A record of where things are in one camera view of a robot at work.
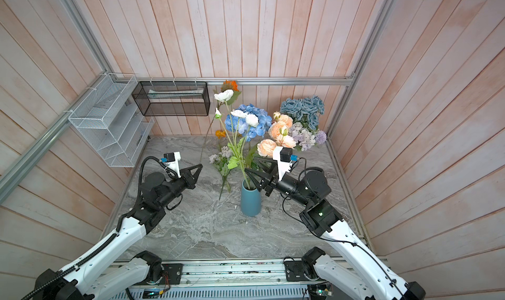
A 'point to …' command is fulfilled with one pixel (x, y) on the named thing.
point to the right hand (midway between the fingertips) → (250, 166)
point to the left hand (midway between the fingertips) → (203, 169)
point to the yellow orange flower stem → (220, 133)
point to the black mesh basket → (172, 98)
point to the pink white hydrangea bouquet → (304, 138)
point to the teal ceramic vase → (250, 199)
